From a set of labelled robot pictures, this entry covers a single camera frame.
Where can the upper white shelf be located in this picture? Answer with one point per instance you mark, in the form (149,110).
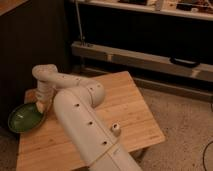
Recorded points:
(155,9)

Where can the grey metal shelf rail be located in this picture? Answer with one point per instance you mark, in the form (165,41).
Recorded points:
(140,60)

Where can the black handle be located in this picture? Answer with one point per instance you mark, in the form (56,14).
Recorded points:
(183,63)

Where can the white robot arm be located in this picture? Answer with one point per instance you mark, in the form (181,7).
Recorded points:
(74,99)

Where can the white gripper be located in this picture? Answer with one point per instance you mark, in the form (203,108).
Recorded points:
(43,97)

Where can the metal pole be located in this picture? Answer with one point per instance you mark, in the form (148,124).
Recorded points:
(79,22)

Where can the green ceramic bowl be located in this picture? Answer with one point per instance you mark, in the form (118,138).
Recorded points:
(24,118)

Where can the dark cabinet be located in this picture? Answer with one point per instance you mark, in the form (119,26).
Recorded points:
(34,33)

